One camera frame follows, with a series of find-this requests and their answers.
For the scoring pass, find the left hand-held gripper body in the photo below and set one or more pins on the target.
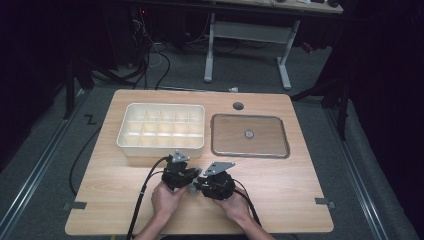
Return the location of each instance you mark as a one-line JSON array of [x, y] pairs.
[[176, 176]]

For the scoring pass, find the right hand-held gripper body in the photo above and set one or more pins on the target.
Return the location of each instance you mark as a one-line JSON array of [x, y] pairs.
[[218, 185]]

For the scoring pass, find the person's left hand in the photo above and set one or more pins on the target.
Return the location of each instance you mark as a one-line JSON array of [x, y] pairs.
[[166, 201]]

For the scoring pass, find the person's right hand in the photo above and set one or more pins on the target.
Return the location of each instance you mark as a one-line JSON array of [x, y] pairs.
[[235, 208]]

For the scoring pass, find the white divided storage box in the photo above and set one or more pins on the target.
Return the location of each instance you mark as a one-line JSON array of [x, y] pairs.
[[160, 146]]

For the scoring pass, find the clear lid with round knob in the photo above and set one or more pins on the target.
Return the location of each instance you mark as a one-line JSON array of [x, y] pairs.
[[233, 140]]

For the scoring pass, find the small white plug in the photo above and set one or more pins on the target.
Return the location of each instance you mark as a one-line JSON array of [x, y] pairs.
[[233, 89]]

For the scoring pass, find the grey tape strip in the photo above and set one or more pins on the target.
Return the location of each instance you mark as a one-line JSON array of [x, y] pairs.
[[76, 205], [325, 201]]

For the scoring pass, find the black stand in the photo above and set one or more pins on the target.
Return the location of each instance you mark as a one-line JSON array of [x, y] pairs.
[[71, 86], [333, 90]]

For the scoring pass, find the wooden desk with white legs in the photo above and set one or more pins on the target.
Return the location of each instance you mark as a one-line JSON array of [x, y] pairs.
[[250, 31]]

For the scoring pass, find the small red object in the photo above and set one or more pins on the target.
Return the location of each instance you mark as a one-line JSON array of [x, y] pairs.
[[307, 47]]

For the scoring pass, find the metal floor rail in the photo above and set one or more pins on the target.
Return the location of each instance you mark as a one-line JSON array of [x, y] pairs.
[[36, 170], [360, 180]]

